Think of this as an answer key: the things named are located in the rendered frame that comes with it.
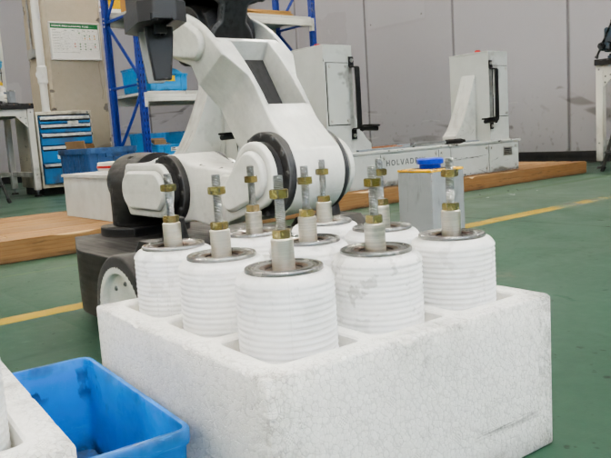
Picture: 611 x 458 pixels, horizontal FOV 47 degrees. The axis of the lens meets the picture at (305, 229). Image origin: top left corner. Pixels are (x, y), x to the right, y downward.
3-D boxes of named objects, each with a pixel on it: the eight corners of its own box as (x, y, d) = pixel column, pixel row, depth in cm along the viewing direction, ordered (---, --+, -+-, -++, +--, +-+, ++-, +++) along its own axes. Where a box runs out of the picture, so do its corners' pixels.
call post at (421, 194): (405, 370, 111) (395, 172, 107) (435, 359, 115) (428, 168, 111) (439, 381, 105) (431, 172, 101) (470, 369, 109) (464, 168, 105)
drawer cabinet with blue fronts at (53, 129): (23, 194, 629) (14, 115, 620) (75, 188, 658) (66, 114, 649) (45, 195, 584) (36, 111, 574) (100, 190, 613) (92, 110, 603)
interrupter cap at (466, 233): (405, 240, 82) (404, 234, 82) (448, 232, 86) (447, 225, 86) (455, 245, 76) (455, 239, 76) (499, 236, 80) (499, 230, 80)
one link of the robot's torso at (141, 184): (124, 219, 156) (117, 159, 154) (202, 209, 168) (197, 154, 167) (168, 225, 140) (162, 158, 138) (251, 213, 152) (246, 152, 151)
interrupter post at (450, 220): (436, 239, 81) (435, 210, 81) (450, 236, 83) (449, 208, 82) (453, 241, 79) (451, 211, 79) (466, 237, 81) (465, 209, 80)
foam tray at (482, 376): (109, 441, 91) (95, 305, 89) (342, 367, 114) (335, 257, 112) (281, 583, 60) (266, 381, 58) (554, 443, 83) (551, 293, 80)
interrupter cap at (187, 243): (148, 245, 90) (148, 240, 90) (208, 242, 90) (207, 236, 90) (135, 256, 82) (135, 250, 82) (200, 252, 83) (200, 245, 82)
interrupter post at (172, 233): (165, 248, 87) (163, 222, 87) (185, 246, 87) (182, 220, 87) (162, 251, 85) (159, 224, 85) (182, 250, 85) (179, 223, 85)
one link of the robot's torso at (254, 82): (256, 235, 119) (152, 50, 138) (335, 223, 129) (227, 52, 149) (294, 175, 108) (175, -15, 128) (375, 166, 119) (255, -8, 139)
